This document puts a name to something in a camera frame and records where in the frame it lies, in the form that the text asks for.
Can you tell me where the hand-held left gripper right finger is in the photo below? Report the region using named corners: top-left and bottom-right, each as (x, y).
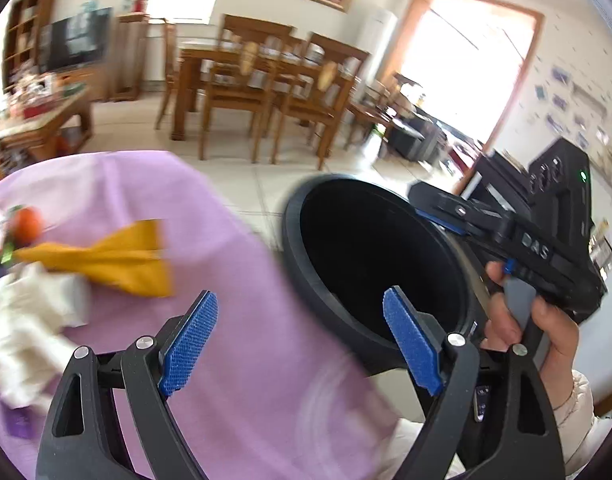
top-left (382, 286), bottom-right (567, 480)

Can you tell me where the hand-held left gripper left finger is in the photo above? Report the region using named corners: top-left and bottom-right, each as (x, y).
top-left (35, 290), bottom-right (219, 480)

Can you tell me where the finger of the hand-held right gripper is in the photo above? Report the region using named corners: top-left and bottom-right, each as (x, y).
top-left (407, 181), bottom-right (514, 228)
top-left (417, 209), bottom-right (487, 242)

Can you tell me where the black round trash bin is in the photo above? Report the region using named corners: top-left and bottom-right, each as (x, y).
top-left (281, 172), bottom-right (492, 376)

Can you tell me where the yellow cloth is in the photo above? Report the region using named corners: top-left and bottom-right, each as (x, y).
top-left (16, 219), bottom-right (176, 297)

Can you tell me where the white tissue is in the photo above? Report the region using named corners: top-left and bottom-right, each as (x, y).
top-left (0, 262), bottom-right (92, 408)

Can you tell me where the person's right forearm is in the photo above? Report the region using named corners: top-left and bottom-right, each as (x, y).
top-left (540, 367), bottom-right (601, 480)

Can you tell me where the person's right hand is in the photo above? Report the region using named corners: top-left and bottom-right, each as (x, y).
top-left (481, 261), bottom-right (581, 378)

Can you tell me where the dark storage box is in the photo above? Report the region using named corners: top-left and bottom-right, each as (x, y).
top-left (386, 110), bottom-right (447, 166)

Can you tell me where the black piano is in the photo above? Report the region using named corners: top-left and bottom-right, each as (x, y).
top-left (458, 152), bottom-right (537, 211)

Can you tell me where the purple tablecloth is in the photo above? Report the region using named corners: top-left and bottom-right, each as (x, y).
top-left (0, 150), bottom-right (402, 480)

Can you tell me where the orange fruit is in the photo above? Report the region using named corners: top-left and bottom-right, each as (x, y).
top-left (8, 206), bottom-right (44, 243)

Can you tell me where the green packet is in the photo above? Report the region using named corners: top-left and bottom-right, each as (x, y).
top-left (0, 237), bottom-right (19, 268)

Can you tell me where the wooden coffee table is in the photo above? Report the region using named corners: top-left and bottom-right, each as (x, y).
top-left (0, 87), bottom-right (94, 161)

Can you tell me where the wooden dining table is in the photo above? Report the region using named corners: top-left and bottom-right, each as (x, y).
top-left (171, 40), bottom-right (357, 156)

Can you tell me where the wooden television stand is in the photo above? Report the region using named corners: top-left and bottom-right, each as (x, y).
top-left (56, 67), bottom-right (109, 103)

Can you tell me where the tall wooden cabinet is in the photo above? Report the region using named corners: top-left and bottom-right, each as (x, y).
top-left (108, 12), bottom-right (152, 102)

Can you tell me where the pile of household clutter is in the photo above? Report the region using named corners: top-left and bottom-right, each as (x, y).
top-left (0, 72), bottom-right (89, 126)

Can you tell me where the flat screen television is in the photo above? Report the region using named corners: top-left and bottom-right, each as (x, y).
top-left (38, 7), bottom-right (112, 73)

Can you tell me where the wooden bookshelf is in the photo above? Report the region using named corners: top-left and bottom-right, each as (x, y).
top-left (1, 0), bottom-right (59, 93)

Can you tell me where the group of wall photo stickers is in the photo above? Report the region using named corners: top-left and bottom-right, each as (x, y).
top-left (533, 60), bottom-right (612, 196)

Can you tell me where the wooden door frame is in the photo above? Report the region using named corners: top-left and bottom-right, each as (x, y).
top-left (373, 0), bottom-right (544, 171)

